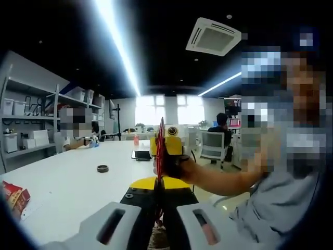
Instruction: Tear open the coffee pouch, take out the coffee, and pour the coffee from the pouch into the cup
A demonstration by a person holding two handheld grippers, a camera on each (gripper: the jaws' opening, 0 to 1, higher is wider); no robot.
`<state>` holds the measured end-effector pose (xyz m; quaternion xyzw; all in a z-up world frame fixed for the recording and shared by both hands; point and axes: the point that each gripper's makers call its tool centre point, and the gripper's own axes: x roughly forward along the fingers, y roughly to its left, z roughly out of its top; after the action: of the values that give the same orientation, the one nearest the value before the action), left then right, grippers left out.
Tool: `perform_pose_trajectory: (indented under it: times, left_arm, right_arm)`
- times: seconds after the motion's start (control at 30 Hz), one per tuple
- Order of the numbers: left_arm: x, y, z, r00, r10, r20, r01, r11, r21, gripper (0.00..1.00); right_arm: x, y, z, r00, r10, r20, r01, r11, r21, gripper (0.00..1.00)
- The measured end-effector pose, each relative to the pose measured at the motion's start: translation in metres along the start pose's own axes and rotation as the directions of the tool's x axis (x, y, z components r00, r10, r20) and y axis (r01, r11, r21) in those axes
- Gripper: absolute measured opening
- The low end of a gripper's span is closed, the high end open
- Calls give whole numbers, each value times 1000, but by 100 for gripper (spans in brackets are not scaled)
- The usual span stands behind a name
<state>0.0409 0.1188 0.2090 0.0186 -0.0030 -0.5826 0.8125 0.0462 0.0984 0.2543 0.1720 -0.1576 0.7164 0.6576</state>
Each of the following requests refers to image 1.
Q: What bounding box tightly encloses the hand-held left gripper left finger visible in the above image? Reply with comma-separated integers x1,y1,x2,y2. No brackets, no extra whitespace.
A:
78,177,160,250

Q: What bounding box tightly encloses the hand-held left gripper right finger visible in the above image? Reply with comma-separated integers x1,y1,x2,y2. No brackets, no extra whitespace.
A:
161,178,251,250

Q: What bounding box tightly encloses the red coffee stick pouch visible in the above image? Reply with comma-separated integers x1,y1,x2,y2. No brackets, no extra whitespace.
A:
152,116,168,228

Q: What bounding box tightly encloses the red coffee box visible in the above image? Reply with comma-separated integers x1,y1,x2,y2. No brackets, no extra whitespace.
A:
2,180,32,213

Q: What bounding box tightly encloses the black phone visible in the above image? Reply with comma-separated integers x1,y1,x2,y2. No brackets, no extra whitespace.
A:
131,149,152,161

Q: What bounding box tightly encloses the bright window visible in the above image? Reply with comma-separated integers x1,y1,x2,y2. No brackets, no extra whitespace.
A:
134,94,207,126

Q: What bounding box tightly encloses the white mesh office chair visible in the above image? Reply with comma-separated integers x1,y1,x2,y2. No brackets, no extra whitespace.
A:
198,130,230,168

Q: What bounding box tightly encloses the black pole stand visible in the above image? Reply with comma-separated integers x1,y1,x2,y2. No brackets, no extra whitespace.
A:
112,104,123,142

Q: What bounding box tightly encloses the short ceiling light strip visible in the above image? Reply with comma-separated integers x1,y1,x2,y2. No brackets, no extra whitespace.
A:
200,71,242,97

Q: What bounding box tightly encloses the person's grey shirt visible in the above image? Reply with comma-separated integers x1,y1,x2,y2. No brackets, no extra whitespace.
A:
228,166,323,236

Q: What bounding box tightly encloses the ceiling air conditioner unit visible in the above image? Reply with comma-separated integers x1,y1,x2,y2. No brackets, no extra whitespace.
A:
185,17,243,57

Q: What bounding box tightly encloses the long ceiling light strip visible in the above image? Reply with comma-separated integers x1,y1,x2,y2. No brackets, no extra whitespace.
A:
94,0,143,97

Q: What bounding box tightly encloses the grey metal shelf rack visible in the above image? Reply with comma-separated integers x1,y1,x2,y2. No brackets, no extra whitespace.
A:
0,64,106,168

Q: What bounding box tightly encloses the white flat box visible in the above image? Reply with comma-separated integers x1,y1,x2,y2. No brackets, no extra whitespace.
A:
32,129,50,147

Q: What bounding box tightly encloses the row of white storage boxes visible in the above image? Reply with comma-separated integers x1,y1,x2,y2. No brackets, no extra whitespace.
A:
2,88,105,154

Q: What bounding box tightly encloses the black hand strap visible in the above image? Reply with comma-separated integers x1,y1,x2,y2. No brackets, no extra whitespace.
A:
166,154,184,180

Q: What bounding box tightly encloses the dark wall screen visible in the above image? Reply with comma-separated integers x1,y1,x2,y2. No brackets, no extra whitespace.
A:
224,98,242,116

